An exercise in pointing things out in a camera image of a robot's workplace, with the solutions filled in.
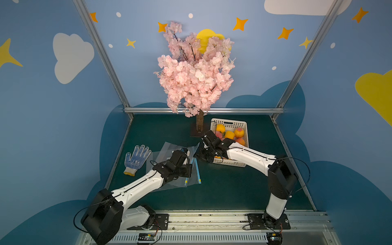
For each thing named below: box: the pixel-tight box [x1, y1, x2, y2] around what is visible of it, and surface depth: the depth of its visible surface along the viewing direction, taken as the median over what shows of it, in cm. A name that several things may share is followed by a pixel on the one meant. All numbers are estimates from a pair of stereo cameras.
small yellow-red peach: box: [234, 127, 245, 139], surface depth 107 cm
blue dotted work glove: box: [123, 144, 152, 177], surface depth 99 cm
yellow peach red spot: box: [225, 130, 236, 140], surface depth 106 cm
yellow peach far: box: [216, 123, 227, 134], surface depth 110 cm
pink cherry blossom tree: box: [154, 21, 236, 133], surface depth 71 cm
